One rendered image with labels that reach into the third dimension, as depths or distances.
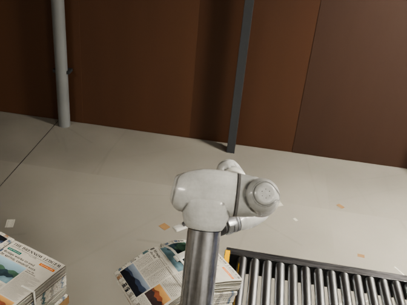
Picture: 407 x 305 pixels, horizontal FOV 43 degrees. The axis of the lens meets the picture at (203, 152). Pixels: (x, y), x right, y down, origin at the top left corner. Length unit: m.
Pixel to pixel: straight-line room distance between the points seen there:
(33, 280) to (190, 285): 0.84
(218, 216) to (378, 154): 4.08
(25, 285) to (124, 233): 1.97
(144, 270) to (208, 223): 0.63
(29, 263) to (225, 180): 1.07
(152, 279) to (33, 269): 0.51
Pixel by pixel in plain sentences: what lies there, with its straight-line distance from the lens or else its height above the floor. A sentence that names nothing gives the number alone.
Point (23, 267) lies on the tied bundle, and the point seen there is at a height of 1.06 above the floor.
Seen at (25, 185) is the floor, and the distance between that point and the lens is 4.71.
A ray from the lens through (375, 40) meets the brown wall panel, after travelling 5.02.
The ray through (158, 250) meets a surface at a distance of 2.13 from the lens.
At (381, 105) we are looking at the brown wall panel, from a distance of 5.26.
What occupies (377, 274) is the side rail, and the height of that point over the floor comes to 0.80.
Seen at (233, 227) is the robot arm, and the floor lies 1.32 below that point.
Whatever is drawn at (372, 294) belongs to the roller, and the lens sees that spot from 2.74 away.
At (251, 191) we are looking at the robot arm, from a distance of 1.49.
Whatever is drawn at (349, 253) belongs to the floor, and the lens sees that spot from 4.25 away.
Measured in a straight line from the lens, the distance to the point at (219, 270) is 2.11.
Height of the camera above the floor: 2.58
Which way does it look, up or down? 30 degrees down
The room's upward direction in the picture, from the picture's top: 5 degrees clockwise
